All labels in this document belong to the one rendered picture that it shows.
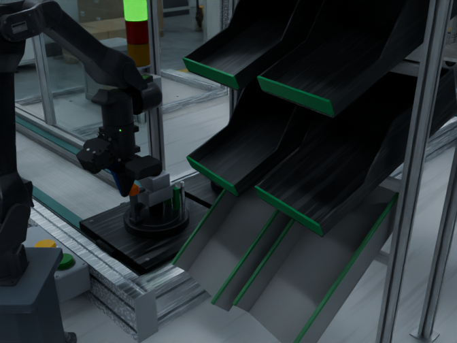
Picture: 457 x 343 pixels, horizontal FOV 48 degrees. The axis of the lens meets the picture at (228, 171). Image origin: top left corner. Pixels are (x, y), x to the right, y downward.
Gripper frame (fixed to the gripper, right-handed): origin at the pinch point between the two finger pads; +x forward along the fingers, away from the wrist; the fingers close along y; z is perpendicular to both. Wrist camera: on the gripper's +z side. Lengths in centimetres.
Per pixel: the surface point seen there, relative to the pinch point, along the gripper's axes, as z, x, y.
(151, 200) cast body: -4.9, 5.5, 1.9
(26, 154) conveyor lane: -9, 18, -68
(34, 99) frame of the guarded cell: -42, 21, -132
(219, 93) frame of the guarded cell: -104, 20, -82
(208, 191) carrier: -25.0, 12.2, -2.8
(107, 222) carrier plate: 0.2, 12.5, -7.6
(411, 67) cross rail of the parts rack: -11, -29, 50
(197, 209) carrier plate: -17.2, 12.3, 2.1
